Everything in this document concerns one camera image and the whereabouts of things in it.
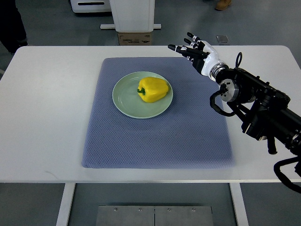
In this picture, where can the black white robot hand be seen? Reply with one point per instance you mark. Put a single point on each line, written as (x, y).
(204, 58)

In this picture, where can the yellow bell pepper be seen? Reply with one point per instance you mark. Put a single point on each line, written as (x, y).
(151, 89)

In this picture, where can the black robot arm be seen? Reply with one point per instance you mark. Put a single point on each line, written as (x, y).
(263, 111)

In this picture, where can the grey floor plate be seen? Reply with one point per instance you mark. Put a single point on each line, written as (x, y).
(222, 39)

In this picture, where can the light green plate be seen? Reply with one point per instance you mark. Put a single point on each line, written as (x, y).
(127, 100)

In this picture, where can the tan boot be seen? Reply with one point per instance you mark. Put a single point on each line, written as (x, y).
(222, 5)

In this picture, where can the blue grey textured mat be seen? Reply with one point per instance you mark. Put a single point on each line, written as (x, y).
(189, 134)

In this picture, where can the brown cardboard box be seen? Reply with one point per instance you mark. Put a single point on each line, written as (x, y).
(135, 38)

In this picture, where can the white cabinet with slot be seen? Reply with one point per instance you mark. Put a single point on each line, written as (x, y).
(90, 6)

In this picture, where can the right white table leg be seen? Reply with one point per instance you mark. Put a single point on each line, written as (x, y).
(238, 204)

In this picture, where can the white table leg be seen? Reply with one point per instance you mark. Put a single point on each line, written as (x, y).
(65, 206)
(238, 204)

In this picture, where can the person in dark clothes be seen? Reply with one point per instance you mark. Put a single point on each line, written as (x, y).
(12, 31)

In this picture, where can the left white table leg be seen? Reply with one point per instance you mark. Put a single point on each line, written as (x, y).
(65, 206)

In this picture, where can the white machine pedestal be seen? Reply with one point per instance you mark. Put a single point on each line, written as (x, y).
(132, 16)

